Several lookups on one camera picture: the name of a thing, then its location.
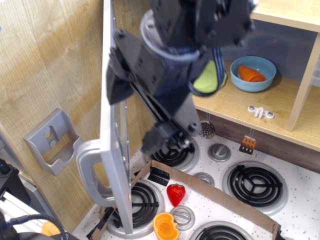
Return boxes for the white door latch clip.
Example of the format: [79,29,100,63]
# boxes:
[247,105,275,119]

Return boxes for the front right stove burner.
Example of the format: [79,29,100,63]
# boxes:
[189,221,253,240]

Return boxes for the grey front stove knob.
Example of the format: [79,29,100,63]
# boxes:
[170,205,196,231]

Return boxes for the grey stove knob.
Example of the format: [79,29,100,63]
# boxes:
[170,205,196,231]
[193,172,215,187]
[208,143,232,163]

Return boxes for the orange toy carrot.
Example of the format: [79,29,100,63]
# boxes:
[238,65,266,83]

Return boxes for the grey middle stove knob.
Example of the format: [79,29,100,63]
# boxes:
[193,172,215,187]

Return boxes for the orange toy fruit half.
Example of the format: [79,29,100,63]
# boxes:
[153,212,180,240]

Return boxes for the stove burner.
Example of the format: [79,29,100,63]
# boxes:
[107,180,165,240]
[189,221,253,240]
[142,138,200,173]
[221,161,289,217]

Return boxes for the front left stove burner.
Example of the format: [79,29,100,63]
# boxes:
[107,180,165,240]

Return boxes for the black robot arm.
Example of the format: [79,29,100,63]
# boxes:
[106,0,258,155]

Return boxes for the blue toy bowl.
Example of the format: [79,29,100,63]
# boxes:
[230,56,277,93]

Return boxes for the green toy plate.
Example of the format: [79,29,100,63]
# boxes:
[191,60,228,97]

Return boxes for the back right stove burner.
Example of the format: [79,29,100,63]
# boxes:
[221,161,289,217]

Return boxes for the grey back stove knob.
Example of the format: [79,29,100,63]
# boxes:
[208,143,232,163]

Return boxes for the black equipment on left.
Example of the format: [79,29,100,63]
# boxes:
[0,158,31,206]

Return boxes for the orange toy spatula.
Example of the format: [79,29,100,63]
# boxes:
[239,128,257,155]

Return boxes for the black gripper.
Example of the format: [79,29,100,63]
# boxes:
[106,29,201,156]

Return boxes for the grey wall phone holder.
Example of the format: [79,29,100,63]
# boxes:
[24,108,83,176]

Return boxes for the red toy strawberry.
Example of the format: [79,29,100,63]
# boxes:
[166,183,186,207]

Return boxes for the brown cardboard barrier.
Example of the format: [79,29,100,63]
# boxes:
[102,160,279,240]

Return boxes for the grey toy microwave door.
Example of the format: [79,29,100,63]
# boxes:
[76,0,133,236]

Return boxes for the black braided cable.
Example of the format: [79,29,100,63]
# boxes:
[4,213,70,240]

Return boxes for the silver toy skimmer spoon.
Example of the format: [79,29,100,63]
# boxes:
[199,113,216,139]

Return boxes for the back left stove burner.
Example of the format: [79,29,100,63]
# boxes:
[142,138,200,173]

